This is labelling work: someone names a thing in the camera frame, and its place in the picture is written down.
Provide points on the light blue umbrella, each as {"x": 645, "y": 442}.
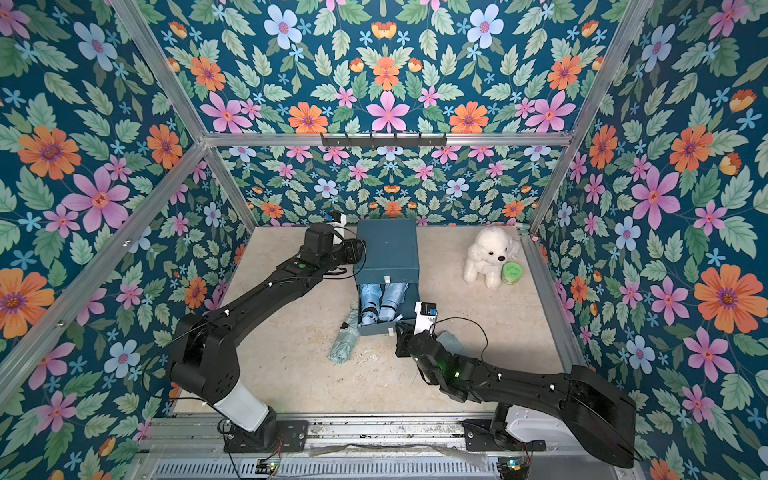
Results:
{"x": 392, "y": 298}
{"x": 370, "y": 303}

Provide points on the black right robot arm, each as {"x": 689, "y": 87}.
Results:
{"x": 600, "y": 416}

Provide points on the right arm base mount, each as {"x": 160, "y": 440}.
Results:
{"x": 492, "y": 435}

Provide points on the black hook rail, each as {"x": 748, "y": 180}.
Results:
{"x": 374, "y": 141}

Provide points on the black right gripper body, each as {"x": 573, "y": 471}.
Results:
{"x": 405, "y": 339}

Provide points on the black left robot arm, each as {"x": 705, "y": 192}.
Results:
{"x": 203, "y": 357}

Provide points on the white plush dog toy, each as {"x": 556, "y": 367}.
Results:
{"x": 491, "y": 249}

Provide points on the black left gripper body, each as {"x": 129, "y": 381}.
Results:
{"x": 338, "y": 258}

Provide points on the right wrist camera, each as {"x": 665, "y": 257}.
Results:
{"x": 426, "y": 316}

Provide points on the teal drawer cabinet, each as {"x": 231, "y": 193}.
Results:
{"x": 391, "y": 257}

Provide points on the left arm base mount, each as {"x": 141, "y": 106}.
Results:
{"x": 288, "y": 436}

